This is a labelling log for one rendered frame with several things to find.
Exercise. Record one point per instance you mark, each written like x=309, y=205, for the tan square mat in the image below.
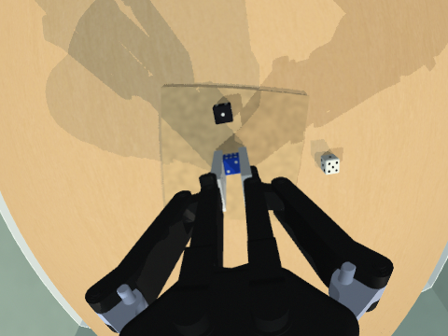
x=270, y=124

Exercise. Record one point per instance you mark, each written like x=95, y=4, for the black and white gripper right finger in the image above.
x=358, y=274

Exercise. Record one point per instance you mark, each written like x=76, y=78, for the blue die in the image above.
x=231, y=164

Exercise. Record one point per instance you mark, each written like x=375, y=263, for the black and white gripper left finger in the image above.
x=140, y=277

